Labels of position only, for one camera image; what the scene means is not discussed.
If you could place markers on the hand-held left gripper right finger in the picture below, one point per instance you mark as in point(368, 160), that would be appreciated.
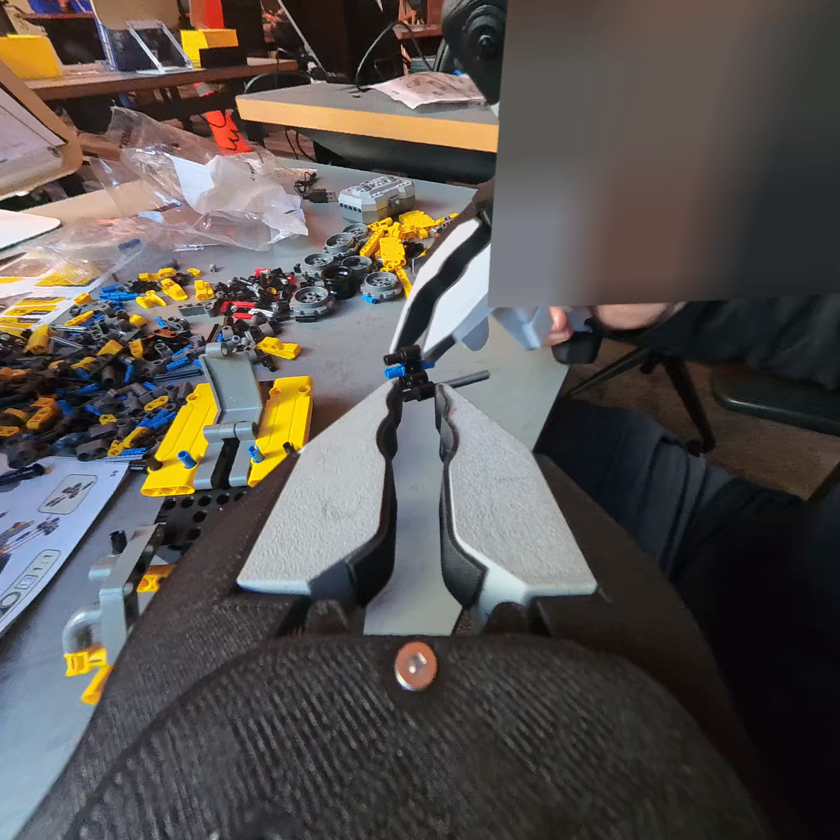
point(512, 518)

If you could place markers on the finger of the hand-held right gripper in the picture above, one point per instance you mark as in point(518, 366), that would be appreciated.
point(466, 302)
point(446, 243)

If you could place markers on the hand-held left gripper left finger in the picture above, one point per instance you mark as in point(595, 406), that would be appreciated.
point(321, 518)

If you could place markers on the black axle rod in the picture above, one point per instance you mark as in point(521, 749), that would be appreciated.
point(469, 379)

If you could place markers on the black connector piece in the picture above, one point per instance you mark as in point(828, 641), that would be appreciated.
point(413, 377)

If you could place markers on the person's right forearm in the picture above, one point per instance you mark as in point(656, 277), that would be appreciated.
point(754, 341)

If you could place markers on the grey desk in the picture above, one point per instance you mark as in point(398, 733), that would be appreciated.
point(341, 328)

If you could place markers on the person's right hand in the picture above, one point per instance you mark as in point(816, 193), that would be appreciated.
point(559, 328)

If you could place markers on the person's grey trousers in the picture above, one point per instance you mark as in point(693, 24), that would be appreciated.
point(623, 472)

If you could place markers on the printed paper sheet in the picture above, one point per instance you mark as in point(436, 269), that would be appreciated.
point(433, 88)

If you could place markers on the yellow grey brick vehicle model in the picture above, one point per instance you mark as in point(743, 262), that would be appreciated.
point(177, 433)

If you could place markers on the dark table with wooden edge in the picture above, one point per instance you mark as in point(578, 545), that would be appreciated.
point(328, 105)

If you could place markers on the black rounded device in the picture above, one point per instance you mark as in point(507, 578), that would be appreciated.
point(472, 59)

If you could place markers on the crumpled clear plastic bag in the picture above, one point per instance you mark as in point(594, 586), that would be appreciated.
point(243, 197)

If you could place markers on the pile of loose building pieces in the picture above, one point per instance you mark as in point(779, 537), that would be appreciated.
point(98, 394)

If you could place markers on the black office chair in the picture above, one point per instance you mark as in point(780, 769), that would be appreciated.
point(774, 400)

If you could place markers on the open instruction booklet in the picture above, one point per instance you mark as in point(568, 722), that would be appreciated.
point(52, 525)

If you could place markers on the person's black jacket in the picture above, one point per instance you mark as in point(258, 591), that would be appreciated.
point(774, 623)

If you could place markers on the yellow black sticker sheet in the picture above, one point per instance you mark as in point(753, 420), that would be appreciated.
point(39, 305)

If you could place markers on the white flat stand base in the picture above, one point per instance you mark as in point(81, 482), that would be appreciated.
point(19, 226)

